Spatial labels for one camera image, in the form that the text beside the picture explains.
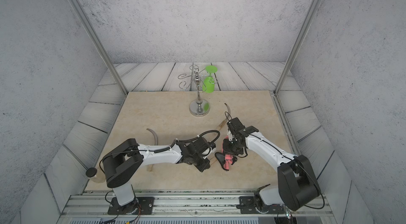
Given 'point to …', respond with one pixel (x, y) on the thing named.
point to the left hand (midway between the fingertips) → (210, 168)
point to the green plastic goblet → (209, 82)
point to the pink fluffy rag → (228, 159)
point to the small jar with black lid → (97, 176)
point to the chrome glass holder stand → (198, 108)
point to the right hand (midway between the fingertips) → (225, 152)
